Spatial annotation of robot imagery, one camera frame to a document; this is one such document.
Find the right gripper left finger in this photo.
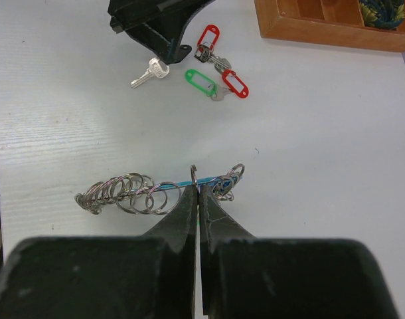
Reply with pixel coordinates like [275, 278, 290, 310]
[0, 186, 198, 318]

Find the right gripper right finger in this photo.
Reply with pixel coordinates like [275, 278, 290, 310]
[199, 186, 398, 318]

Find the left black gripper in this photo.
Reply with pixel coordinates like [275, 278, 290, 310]
[108, 0, 212, 64]

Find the black tag key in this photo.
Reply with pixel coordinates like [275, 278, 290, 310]
[131, 57, 170, 88]

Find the red tag key left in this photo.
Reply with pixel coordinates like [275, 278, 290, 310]
[194, 24, 232, 74]

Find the red tag key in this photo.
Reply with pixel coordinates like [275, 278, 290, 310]
[222, 70, 250, 99]
[194, 24, 232, 74]

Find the green tag key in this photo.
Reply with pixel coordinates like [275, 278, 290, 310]
[185, 69, 232, 102]

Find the red tag key right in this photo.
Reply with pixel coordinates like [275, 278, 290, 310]
[222, 70, 250, 99]

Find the wooden compartment tray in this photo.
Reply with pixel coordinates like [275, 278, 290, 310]
[254, 0, 405, 53]

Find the green blue rolled belt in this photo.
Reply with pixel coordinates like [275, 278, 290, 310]
[359, 0, 405, 30]

